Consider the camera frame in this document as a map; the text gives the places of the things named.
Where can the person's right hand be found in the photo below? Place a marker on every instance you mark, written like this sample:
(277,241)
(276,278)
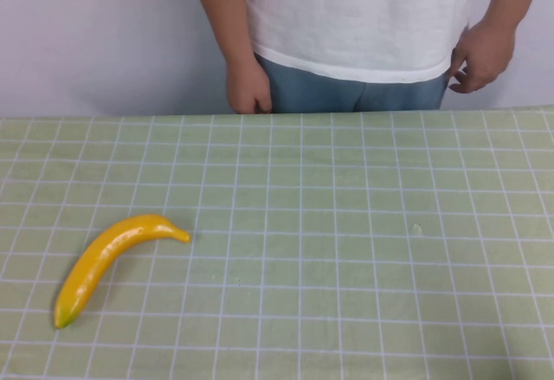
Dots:
(249,88)

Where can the blue jeans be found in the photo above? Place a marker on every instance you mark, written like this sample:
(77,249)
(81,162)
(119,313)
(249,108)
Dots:
(320,94)

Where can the yellow plastic banana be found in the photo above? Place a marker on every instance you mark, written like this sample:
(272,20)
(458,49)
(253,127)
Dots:
(99,259)

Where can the green grid tablecloth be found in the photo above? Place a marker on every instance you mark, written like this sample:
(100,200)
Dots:
(329,241)

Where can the person's right forearm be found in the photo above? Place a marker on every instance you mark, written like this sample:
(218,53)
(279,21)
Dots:
(220,12)

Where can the white t-shirt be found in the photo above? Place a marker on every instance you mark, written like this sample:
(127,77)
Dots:
(355,16)

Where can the person's left hand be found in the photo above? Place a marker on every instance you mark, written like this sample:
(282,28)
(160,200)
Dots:
(485,55)

